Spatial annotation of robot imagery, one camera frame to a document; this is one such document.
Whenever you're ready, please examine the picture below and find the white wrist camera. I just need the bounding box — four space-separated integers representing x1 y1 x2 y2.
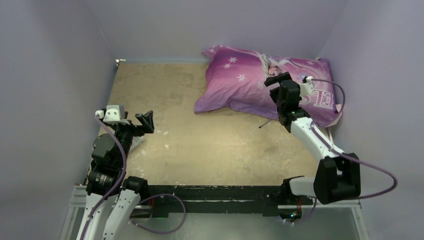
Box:
95 104 130 125
298 76 314 103

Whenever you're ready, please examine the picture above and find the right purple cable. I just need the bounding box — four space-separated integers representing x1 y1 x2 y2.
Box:
306 78 398 201

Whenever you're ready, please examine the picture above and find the purple printed pillowcase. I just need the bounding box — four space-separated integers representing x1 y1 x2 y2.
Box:
194 45 336 128

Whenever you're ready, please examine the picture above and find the clear plastic bag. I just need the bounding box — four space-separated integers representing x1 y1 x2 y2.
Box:
128 136 145 153

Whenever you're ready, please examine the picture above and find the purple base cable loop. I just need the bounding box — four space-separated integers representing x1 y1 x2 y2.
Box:
128 193 187 235

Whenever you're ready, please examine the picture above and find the pink pillow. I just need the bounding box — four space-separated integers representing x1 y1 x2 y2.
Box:
326 103 344 128

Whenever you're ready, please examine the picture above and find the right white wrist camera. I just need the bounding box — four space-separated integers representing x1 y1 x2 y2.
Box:
298 76 314 103

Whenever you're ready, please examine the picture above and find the black base bar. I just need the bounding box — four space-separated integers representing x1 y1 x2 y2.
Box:
138 185 313 218

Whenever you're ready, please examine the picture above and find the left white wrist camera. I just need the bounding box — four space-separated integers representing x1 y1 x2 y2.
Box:
95 104 130 125

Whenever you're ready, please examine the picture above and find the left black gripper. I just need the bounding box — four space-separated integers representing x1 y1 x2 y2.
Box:
110 109 153 165

